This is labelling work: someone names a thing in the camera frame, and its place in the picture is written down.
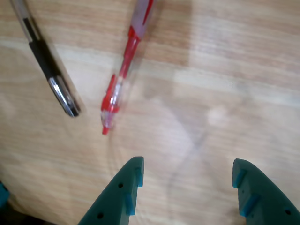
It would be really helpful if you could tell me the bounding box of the clear pen with black grip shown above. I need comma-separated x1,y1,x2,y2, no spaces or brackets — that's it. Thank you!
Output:
9,0,86,118

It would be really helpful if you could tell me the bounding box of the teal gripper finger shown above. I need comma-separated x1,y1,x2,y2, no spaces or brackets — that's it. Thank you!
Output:
232,158,300,225
78,156,145,225

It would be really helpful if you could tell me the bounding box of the red clear retractable pen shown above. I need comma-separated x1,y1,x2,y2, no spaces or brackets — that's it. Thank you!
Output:
100,0,157,136

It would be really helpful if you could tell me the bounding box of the teal robot base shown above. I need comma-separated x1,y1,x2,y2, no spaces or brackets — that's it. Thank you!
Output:
0,182,10,208

